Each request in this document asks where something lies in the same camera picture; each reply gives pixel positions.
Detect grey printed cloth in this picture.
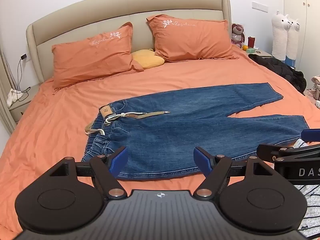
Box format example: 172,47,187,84
291,139,320,236

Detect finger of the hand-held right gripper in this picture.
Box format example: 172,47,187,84
257,142,320,165
301,129,320,143

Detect beige upholstered bed headboard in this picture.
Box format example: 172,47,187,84
26,0,233,83

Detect orange embroidered pillow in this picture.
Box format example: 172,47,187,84
51,22,145,89
146,14,239,62

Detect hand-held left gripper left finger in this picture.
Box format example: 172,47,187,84
49,147,129,200

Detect white wall switch plate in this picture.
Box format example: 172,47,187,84
251,1,270,13

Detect white alpaca plush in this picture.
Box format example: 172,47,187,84
286,17,301,67
271,10,292,61

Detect blue denim pants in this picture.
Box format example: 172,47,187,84
81,82,310,181

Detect beige upholstered bed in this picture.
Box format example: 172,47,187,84
0,47,320,236

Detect yellow cushion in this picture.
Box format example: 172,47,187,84
131,48,165,70

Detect black charger cable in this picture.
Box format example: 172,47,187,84
15,57,32,101

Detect cream wardrobe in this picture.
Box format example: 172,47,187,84
284,0,320,76

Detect beige nightstand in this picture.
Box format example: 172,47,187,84
7,84,42,125
246,48,273,59

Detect white cloth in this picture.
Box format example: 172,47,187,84
7,88,29,106

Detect tan belt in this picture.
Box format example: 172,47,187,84
84,110,172,136

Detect pink plush bear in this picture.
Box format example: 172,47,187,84
230,23,246,48

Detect black jacket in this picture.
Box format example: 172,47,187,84
248,54,307,94

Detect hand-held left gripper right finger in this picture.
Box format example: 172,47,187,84
194,147,273,199

